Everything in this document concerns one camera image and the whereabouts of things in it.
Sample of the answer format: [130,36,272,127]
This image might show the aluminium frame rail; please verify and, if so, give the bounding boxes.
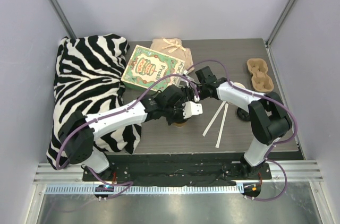
[33,160,324,184]

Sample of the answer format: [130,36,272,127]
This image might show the white wrapped straw right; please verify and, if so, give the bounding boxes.
[215,102,228,149]

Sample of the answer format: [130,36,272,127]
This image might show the beige cloth pouch with ribbon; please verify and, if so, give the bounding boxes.
[150,38,194,73]

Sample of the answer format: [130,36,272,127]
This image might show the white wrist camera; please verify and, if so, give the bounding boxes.
[193,96,200,102]
[183,101,203,119]

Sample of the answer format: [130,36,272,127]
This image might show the white wrapped straw left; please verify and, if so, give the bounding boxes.
[202,101,226,137]

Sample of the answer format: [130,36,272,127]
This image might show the zebra print plush blanket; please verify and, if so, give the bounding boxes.
[46,33,130,169]

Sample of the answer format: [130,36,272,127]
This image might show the brown cardboard cup carrier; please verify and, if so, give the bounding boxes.
[246,58,274,93]

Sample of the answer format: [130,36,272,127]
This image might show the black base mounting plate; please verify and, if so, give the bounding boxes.
[98,153,272,187]

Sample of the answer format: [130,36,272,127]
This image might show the white slotted cable duct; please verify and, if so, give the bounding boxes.
[45,183,244,195]

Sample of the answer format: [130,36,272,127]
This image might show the brown paper coffee cup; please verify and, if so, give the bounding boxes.
[174,120,187,127]

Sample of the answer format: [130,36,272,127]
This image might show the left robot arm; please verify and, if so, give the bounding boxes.
[56,85,194,181]

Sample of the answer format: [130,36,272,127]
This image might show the green illustrated paper bag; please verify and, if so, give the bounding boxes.
[121,45,185,90]

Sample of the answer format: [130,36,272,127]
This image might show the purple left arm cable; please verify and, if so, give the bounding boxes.
[54,74,200,199]

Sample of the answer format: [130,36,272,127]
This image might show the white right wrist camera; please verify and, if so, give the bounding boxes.
[193,96,200,102]

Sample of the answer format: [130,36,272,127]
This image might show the white wrapped straw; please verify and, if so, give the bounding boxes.
[202,101,226,137]
[215,102,228,149]

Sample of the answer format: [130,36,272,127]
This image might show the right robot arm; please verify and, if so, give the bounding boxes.
[180,66,297,179]

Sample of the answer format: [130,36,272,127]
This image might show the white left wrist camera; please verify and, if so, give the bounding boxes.
[183,101,203,119]

